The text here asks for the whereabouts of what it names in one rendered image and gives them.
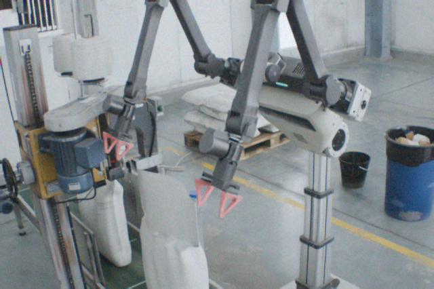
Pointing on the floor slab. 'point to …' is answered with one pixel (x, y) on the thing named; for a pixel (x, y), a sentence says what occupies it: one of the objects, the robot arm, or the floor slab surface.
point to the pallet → (271, 138)
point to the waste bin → (409, 174)
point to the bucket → (354, 168)
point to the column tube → (27, 114)
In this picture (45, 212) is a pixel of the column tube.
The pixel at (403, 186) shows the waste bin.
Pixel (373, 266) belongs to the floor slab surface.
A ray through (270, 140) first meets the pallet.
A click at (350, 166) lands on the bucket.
